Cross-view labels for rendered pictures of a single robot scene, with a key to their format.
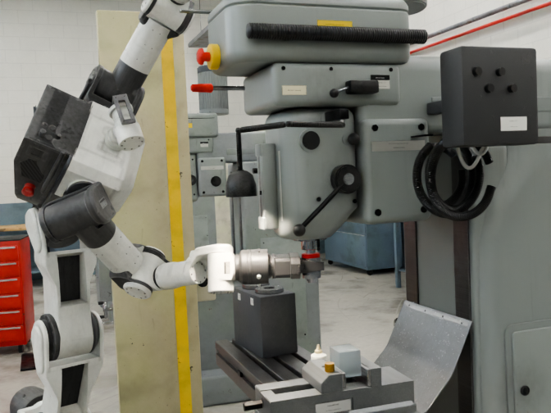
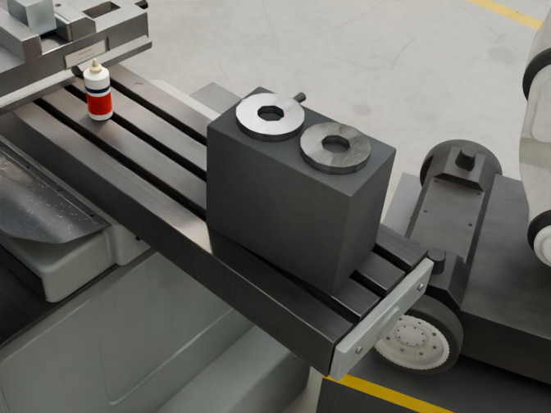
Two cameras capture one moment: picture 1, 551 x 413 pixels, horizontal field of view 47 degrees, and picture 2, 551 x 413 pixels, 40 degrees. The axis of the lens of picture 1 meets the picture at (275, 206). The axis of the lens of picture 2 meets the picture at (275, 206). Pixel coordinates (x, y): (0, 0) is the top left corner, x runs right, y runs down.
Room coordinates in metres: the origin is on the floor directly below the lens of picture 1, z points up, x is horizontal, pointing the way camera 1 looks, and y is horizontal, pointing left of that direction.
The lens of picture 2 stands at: (2.65, -0.39, 1.71)
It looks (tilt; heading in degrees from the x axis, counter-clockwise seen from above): 43 degrees down; 147
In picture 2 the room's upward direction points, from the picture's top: 5 degrees clockwise
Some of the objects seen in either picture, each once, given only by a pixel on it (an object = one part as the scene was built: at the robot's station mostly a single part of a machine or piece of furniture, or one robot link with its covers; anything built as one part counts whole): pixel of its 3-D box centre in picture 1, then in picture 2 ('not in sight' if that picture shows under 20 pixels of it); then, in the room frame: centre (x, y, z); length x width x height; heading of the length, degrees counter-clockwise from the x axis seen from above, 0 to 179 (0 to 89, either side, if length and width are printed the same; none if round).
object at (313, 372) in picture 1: (323, 374); (61, 14); (1.44, -0.09, 1.01); 0.12 x 0.06 x 0.04; 17
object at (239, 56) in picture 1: (307, 38); not in sight; (1.63, -0.10, 1.81); 0.47 x 0.26 x 0.16; 110
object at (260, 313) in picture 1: (263, 316); (295, 186); (2.02, 0.05, 1.02); 0.22 x 0.12 x 0.20; 26
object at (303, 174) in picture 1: (309, 174); not in sight; (1.62, -0.09, 1.47); 0.21 x 0.19 x 0.32; 20
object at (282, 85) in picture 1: (319, 90); not in sight; (1.63, -0.12, 1.68); 0.34 x 0.24 x 0.10; 110
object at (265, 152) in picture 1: (266, 186); not in sight; (1.58, 0.02, 1.45); 0.04 x 0.04 x 0.21; 20
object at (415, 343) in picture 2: not in sight; (412, 333); (2.02, 0.38, 0.50); 0.20 x 0.05 x 0.20; 40
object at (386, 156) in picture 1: (375, 170); not in sight; (1.69, -0.27, 1.47); 0.24 x 0.19 x 0.26; 20
